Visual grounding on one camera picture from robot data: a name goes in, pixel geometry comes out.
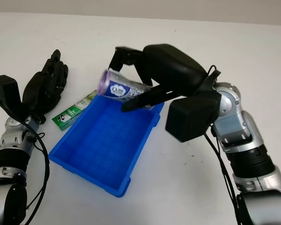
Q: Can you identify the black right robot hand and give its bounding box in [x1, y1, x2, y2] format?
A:
[108, 43, 208, 113]

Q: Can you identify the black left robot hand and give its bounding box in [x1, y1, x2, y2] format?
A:
[22, 49, 69, 116]

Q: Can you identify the silver purple tissue roll pack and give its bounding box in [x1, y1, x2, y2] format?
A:
[97, 69, 155, 111]

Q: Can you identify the blue plastic tray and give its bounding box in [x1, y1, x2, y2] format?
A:
[48, 94, 165, 198]

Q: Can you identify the green white flat box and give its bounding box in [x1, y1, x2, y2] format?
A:
[52, 90, 98, 132]

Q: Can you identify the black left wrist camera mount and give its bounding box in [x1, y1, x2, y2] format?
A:
[0, 75, 27, 119]

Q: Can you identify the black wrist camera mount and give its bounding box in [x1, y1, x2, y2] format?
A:
[165, 90, 222, 143]
[0, 75, 27, 119]

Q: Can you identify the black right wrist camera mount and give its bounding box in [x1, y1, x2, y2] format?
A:
[165, 90, 222, 143]

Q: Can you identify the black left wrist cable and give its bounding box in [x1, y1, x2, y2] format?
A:
[21, 118, 50, 225]

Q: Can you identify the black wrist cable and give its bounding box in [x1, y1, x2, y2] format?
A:
[21, 118, 50, 225]
[205, 65, 243, 225]

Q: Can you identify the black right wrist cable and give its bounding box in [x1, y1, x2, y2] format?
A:
[205, 65, 243, 225]

